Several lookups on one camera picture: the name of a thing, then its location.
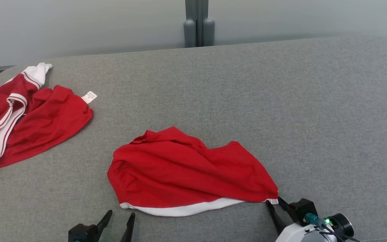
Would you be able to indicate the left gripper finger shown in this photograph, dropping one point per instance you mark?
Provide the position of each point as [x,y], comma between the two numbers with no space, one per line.
[104,223]
[129,232]

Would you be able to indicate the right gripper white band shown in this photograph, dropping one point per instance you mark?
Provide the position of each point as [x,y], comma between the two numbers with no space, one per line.
[301,235]

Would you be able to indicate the red garment with white hem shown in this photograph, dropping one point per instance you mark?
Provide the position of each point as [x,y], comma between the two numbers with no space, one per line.
[186,168]

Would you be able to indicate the red garment with white stripes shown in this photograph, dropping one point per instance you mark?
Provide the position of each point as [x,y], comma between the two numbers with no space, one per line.
[52,117]

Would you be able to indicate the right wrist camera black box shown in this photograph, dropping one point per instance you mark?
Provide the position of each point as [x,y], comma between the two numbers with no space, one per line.
[302,210]

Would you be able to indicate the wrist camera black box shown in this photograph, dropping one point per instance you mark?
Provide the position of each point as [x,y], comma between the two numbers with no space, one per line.
[82,233]
[302,210]

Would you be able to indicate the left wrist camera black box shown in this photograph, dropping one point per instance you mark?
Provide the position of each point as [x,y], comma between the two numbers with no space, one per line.
[82,233]

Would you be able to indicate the teal right camera plug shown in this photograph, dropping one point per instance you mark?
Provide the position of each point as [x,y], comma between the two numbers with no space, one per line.
[314,220]

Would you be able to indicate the grey partition frame post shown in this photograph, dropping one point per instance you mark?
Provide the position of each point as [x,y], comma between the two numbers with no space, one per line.
[190,32]

